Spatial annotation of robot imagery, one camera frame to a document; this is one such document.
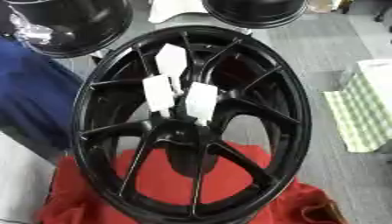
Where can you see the black spoked wheel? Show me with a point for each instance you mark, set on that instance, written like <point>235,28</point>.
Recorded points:
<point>173,134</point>

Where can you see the black round wheel rim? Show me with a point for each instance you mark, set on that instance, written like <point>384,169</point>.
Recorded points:
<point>76,26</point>
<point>255,11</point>

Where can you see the green white checked cloth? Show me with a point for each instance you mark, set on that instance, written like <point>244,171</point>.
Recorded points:
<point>362,108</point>

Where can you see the person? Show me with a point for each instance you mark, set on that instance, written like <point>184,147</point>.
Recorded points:
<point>30,96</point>

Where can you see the clear plastic wrap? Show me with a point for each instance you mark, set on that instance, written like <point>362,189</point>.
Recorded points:
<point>28,29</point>

